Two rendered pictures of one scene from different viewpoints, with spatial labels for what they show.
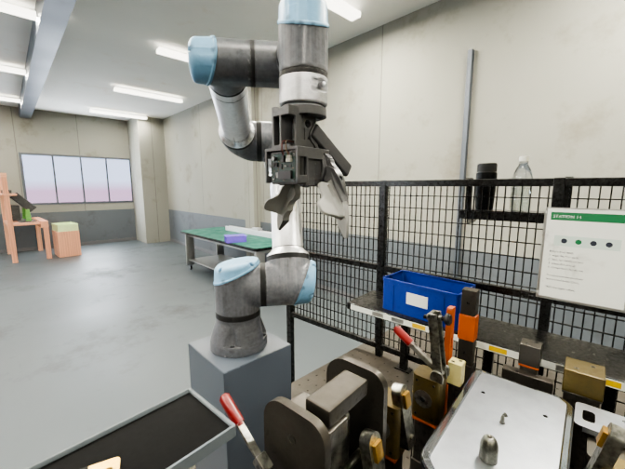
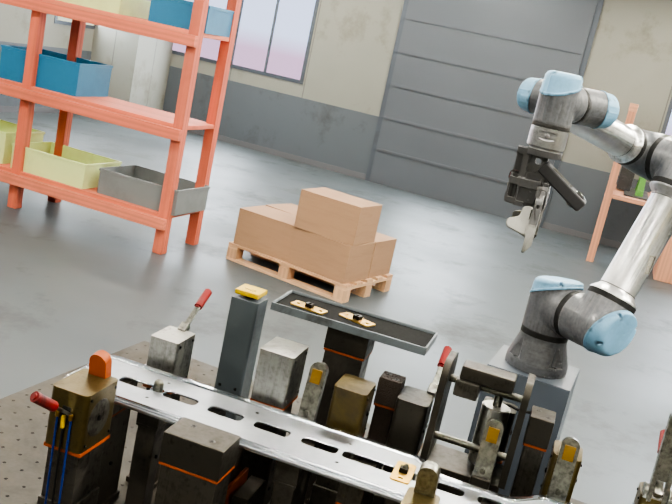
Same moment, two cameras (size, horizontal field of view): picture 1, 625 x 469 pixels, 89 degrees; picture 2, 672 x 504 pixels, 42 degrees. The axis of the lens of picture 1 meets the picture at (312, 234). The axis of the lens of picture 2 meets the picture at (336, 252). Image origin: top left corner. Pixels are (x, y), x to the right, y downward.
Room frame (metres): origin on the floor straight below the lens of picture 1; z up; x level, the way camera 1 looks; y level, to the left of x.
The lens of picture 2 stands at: (-0.60, -1.40, 1.76)
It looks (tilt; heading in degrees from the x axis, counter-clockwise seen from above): 13 degrees down; 63
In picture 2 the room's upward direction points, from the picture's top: 12 degrees clockwise
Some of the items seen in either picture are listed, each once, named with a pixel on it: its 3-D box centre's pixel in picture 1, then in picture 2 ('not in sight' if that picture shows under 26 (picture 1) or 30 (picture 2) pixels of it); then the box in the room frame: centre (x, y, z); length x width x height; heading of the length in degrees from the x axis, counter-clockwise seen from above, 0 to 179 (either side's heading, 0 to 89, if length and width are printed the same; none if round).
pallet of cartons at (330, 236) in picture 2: not in sight; (317, 231); (2.21, 4.53, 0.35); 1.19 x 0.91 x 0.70; 135
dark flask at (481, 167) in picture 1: (485, 186); not in sight; (1.27, -0.68, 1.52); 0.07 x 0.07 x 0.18
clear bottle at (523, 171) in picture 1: (521, 183); not in sight; (1.19, -0.77, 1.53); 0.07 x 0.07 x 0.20
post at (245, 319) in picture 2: not in sight; (233, 382); (0.14, 0.46, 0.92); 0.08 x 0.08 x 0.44; 49
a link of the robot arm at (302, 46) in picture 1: (302, 42); (558, 100); (0.53, 0.01, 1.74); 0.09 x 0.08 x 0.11; 10
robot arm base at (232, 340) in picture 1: (238, 326); (540, 347); (0.81, 0.20, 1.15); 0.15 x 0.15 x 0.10
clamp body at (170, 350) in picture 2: not in sight; (163, 406); (-0.03, 0.41, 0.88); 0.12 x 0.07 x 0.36; 49
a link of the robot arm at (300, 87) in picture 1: (304, 95); (547, 139); (0.52, 0.01, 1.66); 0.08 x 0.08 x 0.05
